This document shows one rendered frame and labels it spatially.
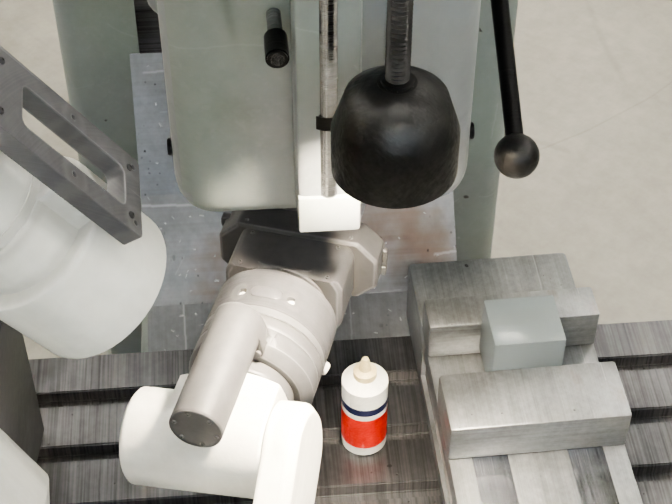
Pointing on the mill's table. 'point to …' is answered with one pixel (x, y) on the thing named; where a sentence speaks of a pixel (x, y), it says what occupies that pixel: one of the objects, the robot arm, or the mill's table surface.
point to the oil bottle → (364, 407)
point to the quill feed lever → (528, 152)
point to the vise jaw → (533, 410)
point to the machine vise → (446, 300)
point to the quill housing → (279, 92)
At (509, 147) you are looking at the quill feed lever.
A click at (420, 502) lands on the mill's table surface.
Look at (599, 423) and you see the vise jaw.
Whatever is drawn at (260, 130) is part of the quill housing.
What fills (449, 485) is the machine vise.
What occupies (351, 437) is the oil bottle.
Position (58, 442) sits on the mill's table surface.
